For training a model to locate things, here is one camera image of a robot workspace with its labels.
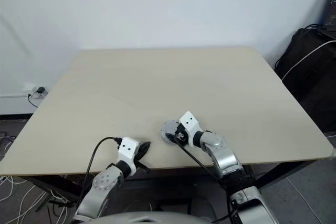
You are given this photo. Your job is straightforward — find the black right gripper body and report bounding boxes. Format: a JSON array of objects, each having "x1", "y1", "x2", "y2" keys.
[{"x1": 173, "y1": 125, "x2": 190, "y2": 146}]

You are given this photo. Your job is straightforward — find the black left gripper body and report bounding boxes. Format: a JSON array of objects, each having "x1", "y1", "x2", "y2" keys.
[{"x1": 132, "y1": 147, "x2": 151, "y2": 174}]

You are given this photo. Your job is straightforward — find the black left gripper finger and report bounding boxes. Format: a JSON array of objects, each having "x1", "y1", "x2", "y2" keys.
[
  {"x1": 138, "y1": 145, "x2": 152, "y2": 162},
  {"x1": 138, "y1": 141, "x2": 152, "y2": 156}
]

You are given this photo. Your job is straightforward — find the silver hinged motor lid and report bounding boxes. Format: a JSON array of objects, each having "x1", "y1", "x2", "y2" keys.
[{"x1": 160, "y1": 119, "x2": 182, "y2": 137}]

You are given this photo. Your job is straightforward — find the grey robot torso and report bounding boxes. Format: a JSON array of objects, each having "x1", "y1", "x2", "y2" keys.
[{"x1": 89, "y1": 204, "x2": 211, "y2": 224}]

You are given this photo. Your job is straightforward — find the black equipment bag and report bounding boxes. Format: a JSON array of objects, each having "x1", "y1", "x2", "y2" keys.
[{"x1": 274, "y1": 26, "x2": 336, "y2": 133}]

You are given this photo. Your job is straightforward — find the dark computer monitor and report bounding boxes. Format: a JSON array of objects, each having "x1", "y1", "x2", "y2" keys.
[{"x1": 320, "y1": 0, "x2": 336, "y2": 34}]

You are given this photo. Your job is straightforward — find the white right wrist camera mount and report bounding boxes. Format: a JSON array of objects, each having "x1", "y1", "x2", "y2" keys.
[{"x1": 179, "y1": 111, "x2": 204, "y2": 148}]

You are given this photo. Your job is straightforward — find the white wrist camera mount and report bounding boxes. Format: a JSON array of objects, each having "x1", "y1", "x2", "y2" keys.
[
  {"x1": 117, "y1": 136, "x2": 140, "y2": 176},
  {"x1": 179, "y1": 111, "x2": 204, "y2": 148}
]

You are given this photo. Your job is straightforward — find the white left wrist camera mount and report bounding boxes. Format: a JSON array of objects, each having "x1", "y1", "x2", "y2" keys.
[{"x1": 117, "y1": 136, "x2": 140, "y2": 176}]

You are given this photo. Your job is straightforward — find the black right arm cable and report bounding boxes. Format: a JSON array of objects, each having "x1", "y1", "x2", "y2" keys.
[{"x1": 177, "y1": 140, "x2": 238, "y2": 224}]

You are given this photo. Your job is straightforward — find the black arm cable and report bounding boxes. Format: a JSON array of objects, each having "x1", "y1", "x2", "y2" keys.
[
  {"x1": 177, "y1": 140, "x2": 238, "y2": 224},
  {"x1": 76, "y1": 136, "x2": 122, "y2": 209}
]

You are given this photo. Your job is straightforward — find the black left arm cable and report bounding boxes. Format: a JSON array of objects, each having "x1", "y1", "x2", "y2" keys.
[{"x1": 76, "y1": 136, "x2": 122, "y2": 209}]

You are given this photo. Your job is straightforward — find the black table frame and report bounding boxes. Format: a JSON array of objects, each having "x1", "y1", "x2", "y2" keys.
[{"x1": 25, "y1": 155, "x2": 325, "y2": 206}]

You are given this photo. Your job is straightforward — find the white floor cable tangle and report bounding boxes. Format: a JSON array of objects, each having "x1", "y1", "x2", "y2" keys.
[{"x1": 0, "y1": 134, "x2": 73, "y2": 224}]

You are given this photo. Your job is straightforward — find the white wall cable trunking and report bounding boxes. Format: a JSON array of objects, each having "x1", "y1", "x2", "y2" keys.
[{"x1": 0, "y1": 93, "x2": 30, "y2": 100}]

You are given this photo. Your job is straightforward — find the white cable on bag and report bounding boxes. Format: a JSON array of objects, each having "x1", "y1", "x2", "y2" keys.
[{"x1": 281, "y1": 39, "x2": 336, "y2": 81}]

